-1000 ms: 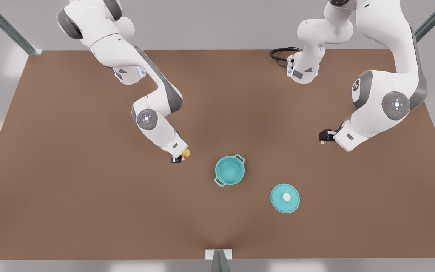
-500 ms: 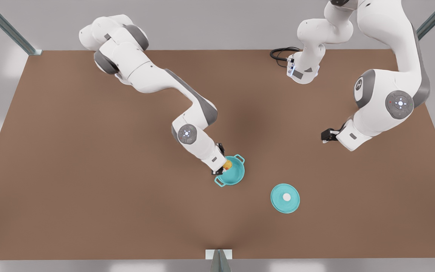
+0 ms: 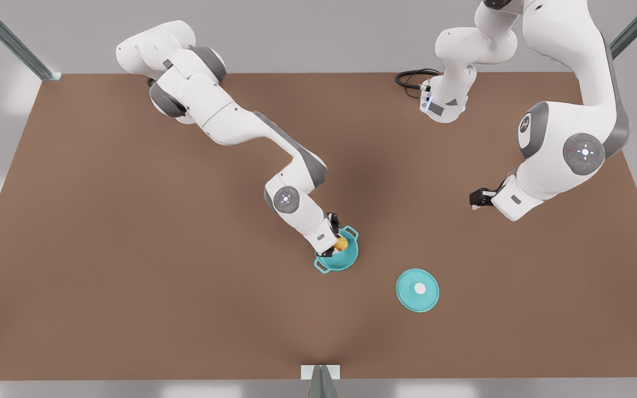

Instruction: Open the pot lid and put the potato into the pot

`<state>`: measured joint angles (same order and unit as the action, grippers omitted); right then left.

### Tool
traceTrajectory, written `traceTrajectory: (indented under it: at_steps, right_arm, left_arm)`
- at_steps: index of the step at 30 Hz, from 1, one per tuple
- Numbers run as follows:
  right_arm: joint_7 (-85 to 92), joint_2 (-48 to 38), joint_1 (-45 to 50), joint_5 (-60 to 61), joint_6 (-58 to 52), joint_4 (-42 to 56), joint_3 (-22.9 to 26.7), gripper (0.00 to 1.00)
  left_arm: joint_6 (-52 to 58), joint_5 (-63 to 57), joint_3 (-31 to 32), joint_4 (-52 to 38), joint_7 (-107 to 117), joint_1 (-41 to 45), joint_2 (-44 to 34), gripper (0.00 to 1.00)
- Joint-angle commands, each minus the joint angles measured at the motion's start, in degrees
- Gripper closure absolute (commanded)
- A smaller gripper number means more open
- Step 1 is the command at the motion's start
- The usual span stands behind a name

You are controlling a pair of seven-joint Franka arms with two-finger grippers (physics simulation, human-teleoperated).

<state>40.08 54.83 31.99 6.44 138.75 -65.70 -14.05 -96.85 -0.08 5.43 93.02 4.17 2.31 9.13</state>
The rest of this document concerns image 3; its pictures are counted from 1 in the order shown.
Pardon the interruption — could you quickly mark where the teal pot lid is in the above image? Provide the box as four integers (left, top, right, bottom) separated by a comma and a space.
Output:
396, 269, 440, 313

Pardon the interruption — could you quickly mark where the teal pot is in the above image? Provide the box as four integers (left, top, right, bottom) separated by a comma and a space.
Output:
314, 225, 360, 274

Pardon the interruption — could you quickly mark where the black cable loop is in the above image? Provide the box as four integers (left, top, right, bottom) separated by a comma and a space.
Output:
395, 69, 442, 100

